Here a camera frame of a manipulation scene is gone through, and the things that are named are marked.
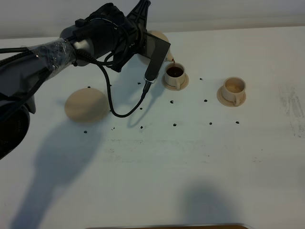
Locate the beige saucer right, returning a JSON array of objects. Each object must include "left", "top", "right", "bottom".
[{"left": 217, "top": 86, "right": 246, "bottom": 107}]

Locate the beige teacup right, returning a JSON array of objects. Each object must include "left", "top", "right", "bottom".
[{"left": 222, "top": 77, "right": 246, "bottom": 106}]

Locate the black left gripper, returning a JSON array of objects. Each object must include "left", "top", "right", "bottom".
[{"left": 72, "top": 0, "right": 151, "bottom": 72}]

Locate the black left camera cable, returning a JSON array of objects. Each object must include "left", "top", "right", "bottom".
[{"left": 0, "top": 14, "right": 153, "bottom": 118}]

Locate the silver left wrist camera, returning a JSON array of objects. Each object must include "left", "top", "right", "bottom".
[{"left": 142, "top": 31, "right": 171, "bottom": 83}]

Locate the beige teapot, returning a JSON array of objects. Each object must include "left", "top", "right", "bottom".
[{"left": 138, "top": 31, "right": 174, "bottom": 65}]

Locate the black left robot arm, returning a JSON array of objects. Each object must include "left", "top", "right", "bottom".
[{"left": 0, "top": 0, "right": 150, "bottom": 157}]

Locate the beige round teapot coaster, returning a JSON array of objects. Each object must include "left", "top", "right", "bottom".
[{"left": 64, "top": 88, "right": 109, "bottom": 123}]

